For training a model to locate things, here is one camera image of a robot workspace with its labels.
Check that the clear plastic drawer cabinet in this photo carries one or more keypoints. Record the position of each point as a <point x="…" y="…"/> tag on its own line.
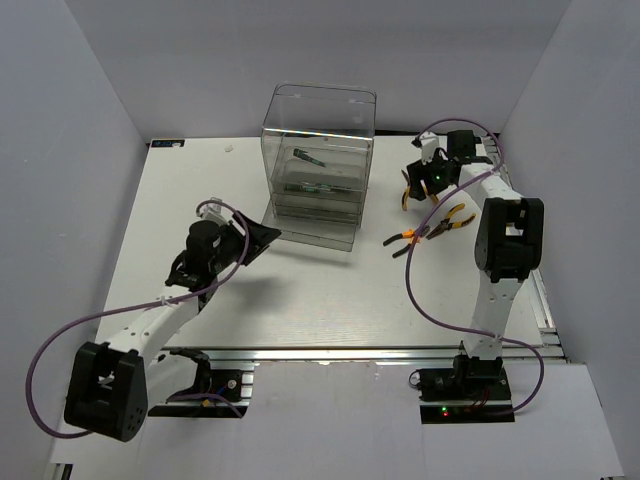
<point x="323" y="220"/>

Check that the front aluminium rail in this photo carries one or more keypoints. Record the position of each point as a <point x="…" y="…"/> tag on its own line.
<point x="328" y="354"/>

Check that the left blue label sticker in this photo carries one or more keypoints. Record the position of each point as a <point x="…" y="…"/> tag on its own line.
<point x="167" y="143"/>

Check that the green black screwdriver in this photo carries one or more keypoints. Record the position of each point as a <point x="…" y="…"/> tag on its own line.
<point x="331" y="189"/>
<point x="299" y="188"/>
<point x="305" y="156"/>

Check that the clear hinged cabinet lid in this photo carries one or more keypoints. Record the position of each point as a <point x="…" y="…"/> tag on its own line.
<point x="308" y="109"/>

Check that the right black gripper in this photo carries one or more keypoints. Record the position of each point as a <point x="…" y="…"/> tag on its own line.
<point x="418" y="171"/>

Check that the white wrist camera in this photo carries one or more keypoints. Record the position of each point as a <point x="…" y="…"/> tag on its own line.
<point x="429" y="142"/>
<point x="213" y="210"/>

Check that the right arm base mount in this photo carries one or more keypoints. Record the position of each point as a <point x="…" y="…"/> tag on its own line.
<point x="444" y="401"/>

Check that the yellow handled small pliers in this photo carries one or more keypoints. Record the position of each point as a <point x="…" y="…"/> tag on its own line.
<point x="449" y="223"/>

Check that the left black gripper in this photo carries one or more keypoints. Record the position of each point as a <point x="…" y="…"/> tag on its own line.
<point x="260" y="237"/>

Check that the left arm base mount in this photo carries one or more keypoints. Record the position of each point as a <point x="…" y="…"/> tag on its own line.
<point x="226" y="394"/>

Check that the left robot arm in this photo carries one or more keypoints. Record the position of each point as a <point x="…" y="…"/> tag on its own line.
<point x="115" y="383"/>

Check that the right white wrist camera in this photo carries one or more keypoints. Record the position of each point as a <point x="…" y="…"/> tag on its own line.
<point x="429" y="142"/>

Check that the orange handled pliers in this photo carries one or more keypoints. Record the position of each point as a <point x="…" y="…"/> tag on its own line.
<point x="410" y="237"/>

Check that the right aluminium rail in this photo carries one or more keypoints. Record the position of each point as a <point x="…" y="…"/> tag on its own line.
<point x="531" y="319"/>

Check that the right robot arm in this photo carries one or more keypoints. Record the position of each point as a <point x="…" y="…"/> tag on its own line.
<point x="508" y="245"/>

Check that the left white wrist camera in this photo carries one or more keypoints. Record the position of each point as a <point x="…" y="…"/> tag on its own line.
<point x="213" y="210"/>

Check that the aluminium rail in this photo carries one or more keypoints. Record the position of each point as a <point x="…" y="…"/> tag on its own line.
<point x="531" y="319"/>
<point x="328" y="354"/>

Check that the yellow handled needle-nose pliers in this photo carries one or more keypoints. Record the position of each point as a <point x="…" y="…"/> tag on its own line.
<point x="418" y="193"/>

